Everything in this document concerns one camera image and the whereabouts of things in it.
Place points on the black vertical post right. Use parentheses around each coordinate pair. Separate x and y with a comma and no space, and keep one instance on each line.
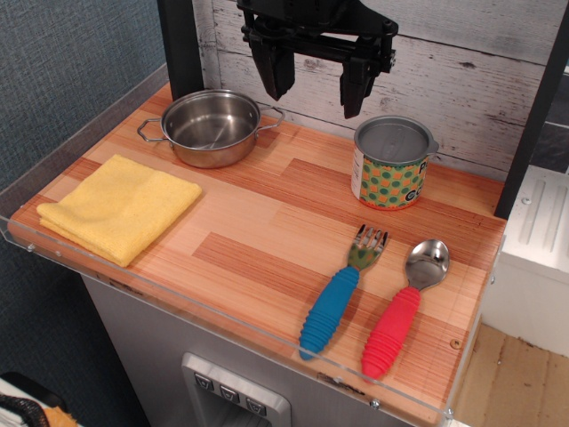
(538,113)

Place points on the yellow cloth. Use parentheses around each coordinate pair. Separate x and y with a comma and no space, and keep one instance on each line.
(120,209)

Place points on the white toy sink unit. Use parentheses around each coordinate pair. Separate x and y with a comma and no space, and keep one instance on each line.
(527,295)

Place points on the silver dispenser button panel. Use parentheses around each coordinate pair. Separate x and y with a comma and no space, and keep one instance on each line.
(223,398)

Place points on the black vertical post left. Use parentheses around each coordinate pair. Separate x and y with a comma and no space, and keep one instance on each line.
(181,47)

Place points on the patterned can with grey lid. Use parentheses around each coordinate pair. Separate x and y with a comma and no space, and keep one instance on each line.
(390,162)

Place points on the grey toy fridge cabinet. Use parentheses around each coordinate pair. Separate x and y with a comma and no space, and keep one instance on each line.
(151,329)

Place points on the clear acrylic table guard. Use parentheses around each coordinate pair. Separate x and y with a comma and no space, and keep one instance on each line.
(268,234)

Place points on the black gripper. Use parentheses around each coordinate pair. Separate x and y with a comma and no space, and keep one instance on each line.
(343,31)

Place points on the red handled spoon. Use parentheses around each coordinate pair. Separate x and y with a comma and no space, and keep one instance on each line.
(426,266)

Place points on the small steel pot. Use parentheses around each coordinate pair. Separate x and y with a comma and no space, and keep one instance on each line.
(211,128)

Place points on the blue handled fork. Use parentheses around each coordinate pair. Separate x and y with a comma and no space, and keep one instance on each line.
(326,313)

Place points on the black vertical post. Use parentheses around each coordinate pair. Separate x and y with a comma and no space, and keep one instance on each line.
(181,47)
(538,113)

